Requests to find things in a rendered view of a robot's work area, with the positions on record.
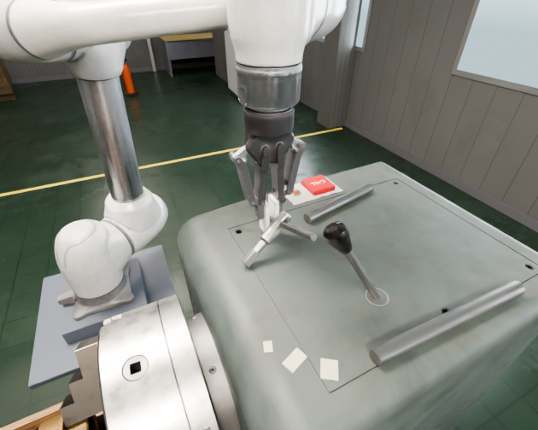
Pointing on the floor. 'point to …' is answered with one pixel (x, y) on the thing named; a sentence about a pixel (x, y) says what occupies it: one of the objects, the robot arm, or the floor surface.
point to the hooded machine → (230, 64)
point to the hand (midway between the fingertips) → (269, 214)
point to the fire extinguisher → (128, 81)
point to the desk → (188, 49)
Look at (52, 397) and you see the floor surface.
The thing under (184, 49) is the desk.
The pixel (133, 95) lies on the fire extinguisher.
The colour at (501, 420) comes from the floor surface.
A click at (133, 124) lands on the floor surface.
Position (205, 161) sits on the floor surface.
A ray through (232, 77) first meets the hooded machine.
